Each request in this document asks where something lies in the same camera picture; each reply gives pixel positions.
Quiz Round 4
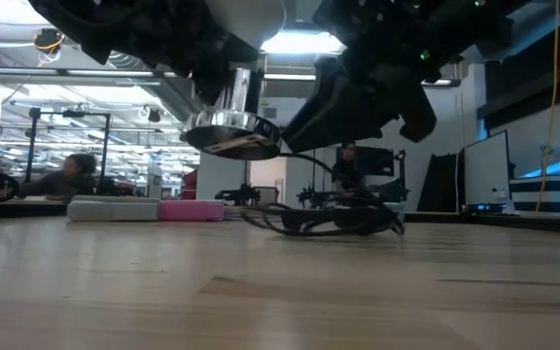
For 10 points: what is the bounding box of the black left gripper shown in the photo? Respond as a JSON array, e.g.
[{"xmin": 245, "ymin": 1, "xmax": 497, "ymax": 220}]
[{"xmin": 80, "ymin": 0, "xmax": 262, "ymax": 106}]

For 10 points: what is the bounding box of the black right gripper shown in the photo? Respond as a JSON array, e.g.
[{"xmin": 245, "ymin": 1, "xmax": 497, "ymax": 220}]
[{"xmin": 282, "ymin": 28, "xmax": 438, "ymax": 153}]

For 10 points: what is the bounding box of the white lightbulb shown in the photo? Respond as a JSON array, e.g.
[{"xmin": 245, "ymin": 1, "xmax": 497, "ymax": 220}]
[{"xmin": 204, "ymin": 0, "xmax": 287, "ymax": 50}]

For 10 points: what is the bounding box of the chrome lamp socket base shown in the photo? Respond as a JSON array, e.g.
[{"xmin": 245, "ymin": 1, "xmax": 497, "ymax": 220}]
[{"xmin": 182, "ymin": 67, "xmax": 284, "ymax": 161}]

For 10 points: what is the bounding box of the black lamp power cord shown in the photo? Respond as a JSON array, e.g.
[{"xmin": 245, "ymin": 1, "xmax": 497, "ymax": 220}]
[{"xmin": 240, "ymin": 153, "xmax": 406, "ymax": 238}]

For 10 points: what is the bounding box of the black monitor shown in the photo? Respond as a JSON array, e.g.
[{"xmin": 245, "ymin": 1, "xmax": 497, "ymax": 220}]
[{"xmin": 356, "ymin": 145, "xmax": 396, "ymax": 179}]

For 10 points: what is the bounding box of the person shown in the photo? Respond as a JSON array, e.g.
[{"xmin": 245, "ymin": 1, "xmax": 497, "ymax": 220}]
[
  {"xmin": 19, "ymin": 153, "xmax": 99, "ymax": 201},
  {"xmin": 331, "ymin": 140, "xmax": 360, "ymax": 195}
]

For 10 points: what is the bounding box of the black panel board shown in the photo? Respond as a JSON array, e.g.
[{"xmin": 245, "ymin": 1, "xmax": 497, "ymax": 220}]
[{"xmin": 415, "ymin": 153, "xmax": 460, "ymax": 213}]

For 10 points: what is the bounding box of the long ceiling light bar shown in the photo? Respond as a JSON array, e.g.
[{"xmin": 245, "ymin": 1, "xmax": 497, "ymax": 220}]
[{"xmin": 0, "ymin": 66, "xmax": 461, "ymax": 88}]

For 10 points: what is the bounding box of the white panel board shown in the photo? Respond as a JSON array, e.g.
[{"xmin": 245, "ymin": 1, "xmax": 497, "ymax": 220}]
[{"xmin": 463, "ymin": 129, "xmax": 512, "ymax": 209}]

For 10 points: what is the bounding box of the pink and white box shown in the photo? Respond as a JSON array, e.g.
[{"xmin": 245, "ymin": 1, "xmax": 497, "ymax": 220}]
[{"xmin": 157, "ymin": 199, "xmax": 227, "ymax": 223}]

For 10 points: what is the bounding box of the beige spiral notebook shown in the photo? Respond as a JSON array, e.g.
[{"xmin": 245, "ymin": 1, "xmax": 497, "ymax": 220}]
[{"xmin": 224, "ymin": 205, "xmax": 262, "ymax": 222}]

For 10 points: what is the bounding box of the navy white striped box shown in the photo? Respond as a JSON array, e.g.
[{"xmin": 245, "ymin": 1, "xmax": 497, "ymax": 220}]
[{"xmin": 508, "ymin": 173, "xmax": 560, "ymax": 218}]

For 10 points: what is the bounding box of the black camera rig stand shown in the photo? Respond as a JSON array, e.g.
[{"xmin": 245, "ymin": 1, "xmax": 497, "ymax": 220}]
[{"xmin": 25, "ymin": 106, "xmax": 113, "ymax": 195}]

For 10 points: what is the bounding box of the black overhead camera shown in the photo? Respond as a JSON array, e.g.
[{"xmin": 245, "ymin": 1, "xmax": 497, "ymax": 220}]
[{"xmin": 33, "ymin": 27, "xmax": 65, "ymax": 64}]

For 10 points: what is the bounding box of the yellow cable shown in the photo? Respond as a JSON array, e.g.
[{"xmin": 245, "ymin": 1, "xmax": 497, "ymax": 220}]
[{"xmin": 535, "ymin": 0, "xmax": 560, "ymax": 214}]

